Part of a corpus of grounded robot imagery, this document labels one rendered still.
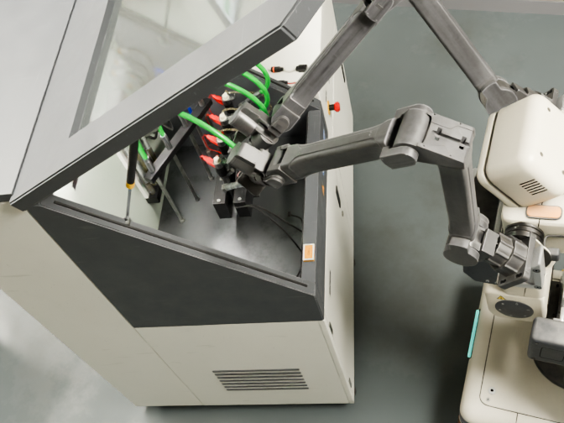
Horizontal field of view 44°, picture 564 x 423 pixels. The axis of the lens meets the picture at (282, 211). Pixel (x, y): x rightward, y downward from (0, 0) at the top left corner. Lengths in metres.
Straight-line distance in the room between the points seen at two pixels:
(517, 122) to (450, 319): 1.39
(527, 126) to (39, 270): 1.25
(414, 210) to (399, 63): 0.91
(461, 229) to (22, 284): 1.18
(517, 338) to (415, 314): 0.50
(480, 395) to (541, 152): 1.11
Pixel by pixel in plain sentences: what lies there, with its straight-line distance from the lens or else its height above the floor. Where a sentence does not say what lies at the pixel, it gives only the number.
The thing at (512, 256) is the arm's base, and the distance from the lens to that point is 1.57.
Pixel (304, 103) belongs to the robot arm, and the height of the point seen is 1.33.
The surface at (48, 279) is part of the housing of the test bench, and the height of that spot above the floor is 1.12.
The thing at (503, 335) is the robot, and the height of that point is 0.28.
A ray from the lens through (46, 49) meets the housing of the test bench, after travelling 1.91.
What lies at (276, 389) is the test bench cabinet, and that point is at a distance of 2.54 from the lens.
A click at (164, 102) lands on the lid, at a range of 1.25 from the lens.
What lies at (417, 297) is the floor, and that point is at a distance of 2.89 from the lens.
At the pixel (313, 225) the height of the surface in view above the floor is 0.95.
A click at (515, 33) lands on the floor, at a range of 3.81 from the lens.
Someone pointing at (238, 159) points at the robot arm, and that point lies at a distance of 1.56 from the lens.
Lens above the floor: 2.58
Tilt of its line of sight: 54 degrees down
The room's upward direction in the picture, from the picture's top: 20 degrees counter-clockwise
